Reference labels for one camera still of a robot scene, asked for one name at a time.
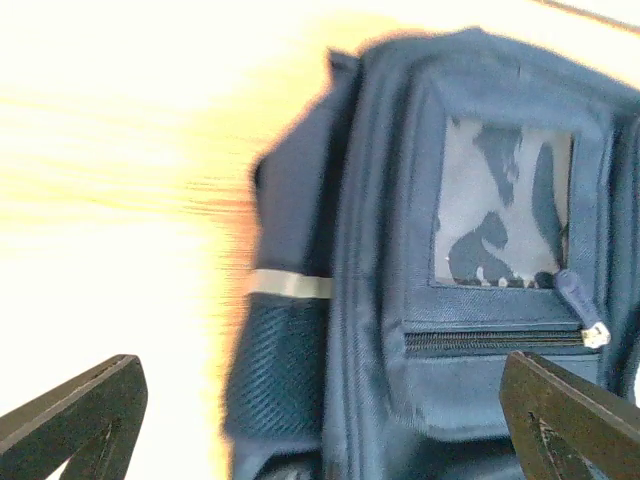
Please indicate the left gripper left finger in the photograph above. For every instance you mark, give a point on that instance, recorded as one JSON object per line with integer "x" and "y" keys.
{"x": 88, "y": 424}

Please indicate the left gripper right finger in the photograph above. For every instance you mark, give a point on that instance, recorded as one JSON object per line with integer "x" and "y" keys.
{"x": 564, "y": 427}

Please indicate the navy blue student backpack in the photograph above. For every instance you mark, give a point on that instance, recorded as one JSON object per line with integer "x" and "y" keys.
{"x": 450, "y": 200}

